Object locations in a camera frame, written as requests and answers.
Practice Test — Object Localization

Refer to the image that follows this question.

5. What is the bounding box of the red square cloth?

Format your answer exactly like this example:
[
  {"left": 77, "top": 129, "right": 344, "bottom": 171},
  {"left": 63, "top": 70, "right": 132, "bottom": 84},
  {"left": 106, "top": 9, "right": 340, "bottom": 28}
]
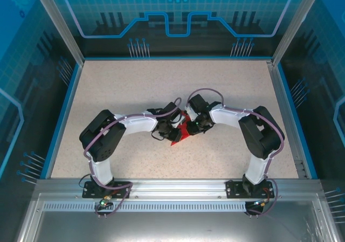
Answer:
[{"left": 170, "top": 109, "right": 198, "bottom": 148}]

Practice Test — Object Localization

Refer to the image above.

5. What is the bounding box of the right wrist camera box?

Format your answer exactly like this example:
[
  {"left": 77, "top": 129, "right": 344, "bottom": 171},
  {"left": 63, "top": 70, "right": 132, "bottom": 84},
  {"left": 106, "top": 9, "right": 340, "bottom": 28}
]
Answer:
[{"left": 185, "top": 105, "right": 199, "bottom": 122}]

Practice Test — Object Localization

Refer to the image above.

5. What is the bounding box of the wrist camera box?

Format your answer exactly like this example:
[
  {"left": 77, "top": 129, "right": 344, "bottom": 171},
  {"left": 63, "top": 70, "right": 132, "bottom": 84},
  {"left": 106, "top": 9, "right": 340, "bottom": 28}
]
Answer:
[
  {"left": 185, "top": 105, "right": 199, "bottom": 122},
  {"left": 172, "top": 113, "right": 187, "bottom": 127}
]

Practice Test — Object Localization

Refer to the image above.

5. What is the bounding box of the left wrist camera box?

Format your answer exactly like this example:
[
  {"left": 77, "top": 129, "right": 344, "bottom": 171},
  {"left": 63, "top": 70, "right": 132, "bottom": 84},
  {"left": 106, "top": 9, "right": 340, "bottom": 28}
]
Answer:
[{"left": 172, "top": 113, "right": 187, "bottom": 127}]

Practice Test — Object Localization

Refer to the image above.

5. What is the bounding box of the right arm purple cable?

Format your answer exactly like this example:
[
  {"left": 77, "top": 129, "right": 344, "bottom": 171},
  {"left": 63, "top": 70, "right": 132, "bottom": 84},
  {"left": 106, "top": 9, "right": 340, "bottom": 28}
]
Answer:
[{"left": 187, "top": 88, "right": 286, "bottom": 217}]

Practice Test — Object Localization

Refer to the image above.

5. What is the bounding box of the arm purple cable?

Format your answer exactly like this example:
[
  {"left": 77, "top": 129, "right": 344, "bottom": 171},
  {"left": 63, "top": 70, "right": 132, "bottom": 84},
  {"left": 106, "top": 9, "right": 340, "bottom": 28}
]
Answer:
[
  {"left": 187, "top": 88, "right": 286, "bottom": 217},
  {"left": 83, "top": 97, "right": 183, "bottom": 217}
]

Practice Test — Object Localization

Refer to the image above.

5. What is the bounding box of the aluminium mounting rail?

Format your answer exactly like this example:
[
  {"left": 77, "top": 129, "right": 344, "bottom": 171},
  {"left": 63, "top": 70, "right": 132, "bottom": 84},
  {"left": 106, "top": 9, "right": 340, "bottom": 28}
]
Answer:
[{"left": 34, "top": 178, "right": 323, "bottom": 200}]

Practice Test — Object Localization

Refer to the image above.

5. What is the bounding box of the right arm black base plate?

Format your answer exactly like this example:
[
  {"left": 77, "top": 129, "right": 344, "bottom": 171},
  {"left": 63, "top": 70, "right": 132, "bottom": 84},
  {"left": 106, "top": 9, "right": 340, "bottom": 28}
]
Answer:
[{"left": 225, "top": 179, "right": 276, "bottom": 199}]

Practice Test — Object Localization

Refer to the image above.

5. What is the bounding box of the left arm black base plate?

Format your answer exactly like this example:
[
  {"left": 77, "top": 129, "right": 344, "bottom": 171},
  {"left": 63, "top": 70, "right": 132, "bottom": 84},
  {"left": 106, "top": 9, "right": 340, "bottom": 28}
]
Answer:
[{"left": 81, "top": 180, "right": 132, "bottom": 199}]

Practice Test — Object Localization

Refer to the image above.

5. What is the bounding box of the slotted grey cable duct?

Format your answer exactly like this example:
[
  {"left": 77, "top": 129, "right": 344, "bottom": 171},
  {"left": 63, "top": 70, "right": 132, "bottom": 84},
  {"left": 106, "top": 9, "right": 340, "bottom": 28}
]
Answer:
[{"left": 41, "top": 202, "right": 247, "bottom": 213}]

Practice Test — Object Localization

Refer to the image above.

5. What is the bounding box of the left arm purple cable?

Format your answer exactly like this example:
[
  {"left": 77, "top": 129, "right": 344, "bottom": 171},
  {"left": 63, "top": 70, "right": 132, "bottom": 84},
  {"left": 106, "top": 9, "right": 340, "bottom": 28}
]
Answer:
[{"left": 83, "top": 97, "right": 183, "bottom": 217}]

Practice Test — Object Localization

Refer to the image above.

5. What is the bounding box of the aluminium side rail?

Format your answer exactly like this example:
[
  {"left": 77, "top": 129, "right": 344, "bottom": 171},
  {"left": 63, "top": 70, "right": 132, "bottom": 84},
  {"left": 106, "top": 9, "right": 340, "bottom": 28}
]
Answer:
[{"left": 265, "top": 59, "right": 309, "bottom": 179}]

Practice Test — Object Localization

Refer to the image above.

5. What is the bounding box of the cable connector with green light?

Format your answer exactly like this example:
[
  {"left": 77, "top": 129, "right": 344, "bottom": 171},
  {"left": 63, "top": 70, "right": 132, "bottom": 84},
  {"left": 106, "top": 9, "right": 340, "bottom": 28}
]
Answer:
[
  {"left": 246, "top": 198, "right": 272, "bottom": 216},
  {"left": 94, "top": 195, "right": 114, "bottom": 211}
]

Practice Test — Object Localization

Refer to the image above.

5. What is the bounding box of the blue side frame strip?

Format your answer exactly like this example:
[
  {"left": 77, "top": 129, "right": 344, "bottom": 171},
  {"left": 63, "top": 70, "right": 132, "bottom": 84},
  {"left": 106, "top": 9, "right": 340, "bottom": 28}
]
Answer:
[{"left": 39, "top": 62, "right": 83, "bottom": 179}]

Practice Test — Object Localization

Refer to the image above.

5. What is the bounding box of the aluminium frame post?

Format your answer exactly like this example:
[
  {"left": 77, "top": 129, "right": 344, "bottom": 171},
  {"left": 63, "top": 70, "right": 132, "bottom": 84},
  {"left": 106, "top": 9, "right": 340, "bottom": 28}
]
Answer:
[
  {"left": 271, "top": 0, "right": 326, "bottom": 66},
  {"left": 29, "top": 0, "right": 85, "bottom": 66}
]

